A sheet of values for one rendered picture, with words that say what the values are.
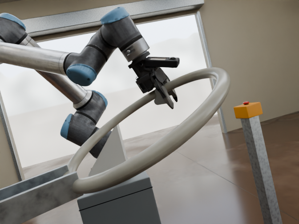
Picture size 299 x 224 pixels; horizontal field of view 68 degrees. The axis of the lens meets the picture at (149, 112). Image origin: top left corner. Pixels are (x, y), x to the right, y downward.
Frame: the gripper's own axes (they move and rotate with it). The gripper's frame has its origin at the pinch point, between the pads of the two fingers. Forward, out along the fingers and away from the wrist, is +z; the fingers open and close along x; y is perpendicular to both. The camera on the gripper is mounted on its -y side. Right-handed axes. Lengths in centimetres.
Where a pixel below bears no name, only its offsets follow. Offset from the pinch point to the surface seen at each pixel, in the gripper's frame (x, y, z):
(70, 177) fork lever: 45.5, 6.1, -8.5
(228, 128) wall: -444, 126, 259
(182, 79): 2.9, -7.7, -6.5
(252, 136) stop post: -60, -4, 61
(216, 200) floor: -110, 75, 157
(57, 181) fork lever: 47.5, 7.2, -9.7
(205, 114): 35.7, -20.8, -6.3
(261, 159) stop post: -56, -3, 77
